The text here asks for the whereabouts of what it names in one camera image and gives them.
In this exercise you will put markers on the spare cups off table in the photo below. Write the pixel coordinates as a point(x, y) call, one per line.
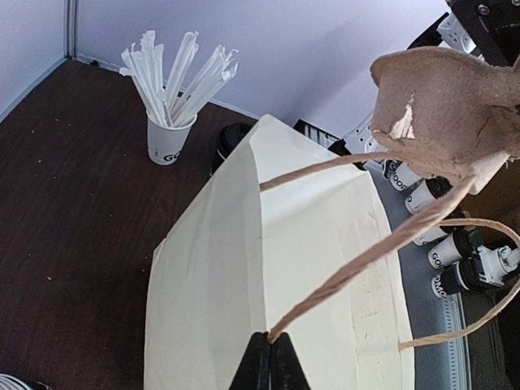
point(442, 261)

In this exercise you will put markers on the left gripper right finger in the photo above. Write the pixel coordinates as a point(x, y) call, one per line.
point(286, 370)

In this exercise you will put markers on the stack of paper cups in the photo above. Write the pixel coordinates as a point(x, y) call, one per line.
point(9, 382)

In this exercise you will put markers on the white cup holding straws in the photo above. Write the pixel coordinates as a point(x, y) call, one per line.
point(164, 145)

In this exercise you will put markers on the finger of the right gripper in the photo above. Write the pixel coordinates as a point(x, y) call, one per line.
point(493, 25)

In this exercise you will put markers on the cream paper bag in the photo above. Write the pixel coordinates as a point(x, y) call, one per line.
point(239, 259)

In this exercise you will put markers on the black paper coffee cup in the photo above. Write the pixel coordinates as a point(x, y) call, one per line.
point(227, 140)

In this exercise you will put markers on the cardboard cup carrier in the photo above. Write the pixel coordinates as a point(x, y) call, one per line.
point(446, 113)

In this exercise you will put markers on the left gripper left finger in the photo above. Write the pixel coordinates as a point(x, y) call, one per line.
point(253, 372)

